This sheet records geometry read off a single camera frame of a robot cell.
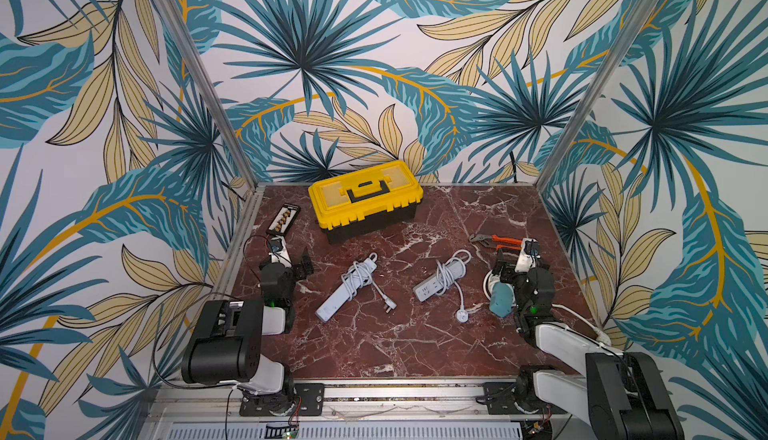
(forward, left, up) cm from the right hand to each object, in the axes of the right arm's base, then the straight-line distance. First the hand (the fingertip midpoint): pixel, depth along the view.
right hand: (520, 252), depth 86 cm
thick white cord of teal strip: (-20, -20, -11) cm, 30 cm away
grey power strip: (-9, +52, -8) cm, 54 cm away
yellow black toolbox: (+17, +45, +5) cm, 48 cm away
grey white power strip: (-4, +23, -8) cm, 25 cm away
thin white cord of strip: (+3, +13, -8) cm, 16 cm away
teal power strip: (-11, +7, -6) cm, 15 cm away
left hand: (+4, +67, -4) cm, 68 cm away
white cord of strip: (-3, +46, -6) cm, 47 cm away
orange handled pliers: (+13, +4, -12) cm, 18 cm away
